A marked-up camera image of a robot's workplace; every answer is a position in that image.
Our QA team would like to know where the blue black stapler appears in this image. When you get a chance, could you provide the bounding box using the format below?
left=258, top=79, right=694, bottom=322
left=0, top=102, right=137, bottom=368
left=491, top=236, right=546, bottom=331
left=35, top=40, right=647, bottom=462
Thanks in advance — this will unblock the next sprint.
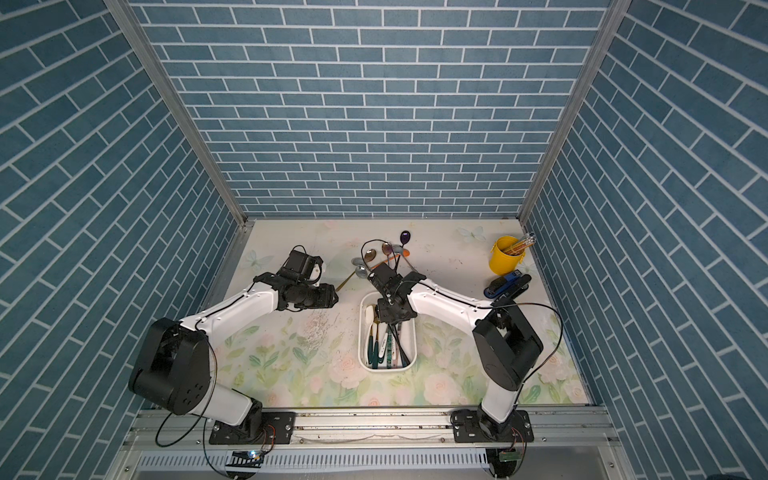
left=484, top=270, right=532, bottom=299

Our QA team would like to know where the white plastic storage box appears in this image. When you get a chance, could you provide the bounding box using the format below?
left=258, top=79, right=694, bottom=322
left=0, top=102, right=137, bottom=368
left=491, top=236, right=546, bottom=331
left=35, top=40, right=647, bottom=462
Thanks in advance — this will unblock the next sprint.
left=358, top=292, right=418, bottom=373

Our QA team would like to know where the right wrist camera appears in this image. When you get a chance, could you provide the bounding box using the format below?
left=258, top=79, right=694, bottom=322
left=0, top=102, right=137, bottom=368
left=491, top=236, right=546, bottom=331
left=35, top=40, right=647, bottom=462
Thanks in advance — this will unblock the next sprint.
left=367, top=263, right=403, bottom=297

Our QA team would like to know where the purple spoon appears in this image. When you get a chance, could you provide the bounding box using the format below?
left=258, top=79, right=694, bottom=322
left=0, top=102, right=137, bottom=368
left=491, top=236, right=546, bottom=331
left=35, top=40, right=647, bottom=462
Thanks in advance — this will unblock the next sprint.
left=399, top=230, right=411, bottom=247

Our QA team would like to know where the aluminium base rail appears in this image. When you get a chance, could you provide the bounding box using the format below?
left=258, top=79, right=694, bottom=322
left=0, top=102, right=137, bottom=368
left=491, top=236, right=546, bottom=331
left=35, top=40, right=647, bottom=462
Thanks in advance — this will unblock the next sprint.
left=122, top=405, right=619, bottom=449

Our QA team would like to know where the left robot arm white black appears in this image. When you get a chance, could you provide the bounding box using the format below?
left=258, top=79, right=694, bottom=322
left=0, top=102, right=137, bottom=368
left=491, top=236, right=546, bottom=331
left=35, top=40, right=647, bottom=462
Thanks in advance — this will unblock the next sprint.
left=128, top=273, right=339, bottom=426

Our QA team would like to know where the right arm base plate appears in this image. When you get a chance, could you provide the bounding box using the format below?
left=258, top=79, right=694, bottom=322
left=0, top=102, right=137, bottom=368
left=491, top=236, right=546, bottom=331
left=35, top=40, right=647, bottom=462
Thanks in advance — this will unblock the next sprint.
left=450, top=408, right=534, bottom=444

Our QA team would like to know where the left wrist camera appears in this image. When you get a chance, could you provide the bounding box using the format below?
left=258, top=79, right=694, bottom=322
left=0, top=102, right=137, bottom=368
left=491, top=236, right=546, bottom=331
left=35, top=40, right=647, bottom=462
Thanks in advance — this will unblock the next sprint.
left=277, top=245, right=323, bottom=284

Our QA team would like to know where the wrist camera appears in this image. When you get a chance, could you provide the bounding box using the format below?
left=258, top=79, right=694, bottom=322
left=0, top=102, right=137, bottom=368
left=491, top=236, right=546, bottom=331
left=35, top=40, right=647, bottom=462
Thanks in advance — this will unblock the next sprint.
left=367, top=263, right=403, bottom=297
left=277, top=245, right=323, bottom=284

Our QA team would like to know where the bronze brown spoon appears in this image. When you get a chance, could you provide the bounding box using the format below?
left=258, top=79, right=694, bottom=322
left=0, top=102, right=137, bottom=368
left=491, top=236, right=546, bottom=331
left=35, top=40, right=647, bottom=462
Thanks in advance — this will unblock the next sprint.
left=336, top=249, right=377, bottom=292

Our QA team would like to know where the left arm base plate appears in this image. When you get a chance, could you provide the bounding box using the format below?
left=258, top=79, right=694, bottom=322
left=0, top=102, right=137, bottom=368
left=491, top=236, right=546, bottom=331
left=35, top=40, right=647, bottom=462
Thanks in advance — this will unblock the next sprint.
left=209, top=410, right=296, bottom=447

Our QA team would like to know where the yellow pen cup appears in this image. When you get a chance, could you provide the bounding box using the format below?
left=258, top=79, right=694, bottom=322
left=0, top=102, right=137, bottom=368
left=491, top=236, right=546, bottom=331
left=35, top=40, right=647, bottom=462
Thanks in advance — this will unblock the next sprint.
left=489, top=236, right=526, bottom=276

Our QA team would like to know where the floral table mat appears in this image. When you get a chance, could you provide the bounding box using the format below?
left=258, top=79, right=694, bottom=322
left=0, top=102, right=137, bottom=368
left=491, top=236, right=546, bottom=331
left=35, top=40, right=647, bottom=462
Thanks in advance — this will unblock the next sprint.
left=179, top=218, right=592, bottom=409

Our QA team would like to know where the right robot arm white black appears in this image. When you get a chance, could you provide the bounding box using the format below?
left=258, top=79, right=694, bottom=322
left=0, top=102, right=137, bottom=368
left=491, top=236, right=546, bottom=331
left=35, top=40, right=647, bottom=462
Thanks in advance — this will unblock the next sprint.
left=367, top=265, right=544, bottom=425

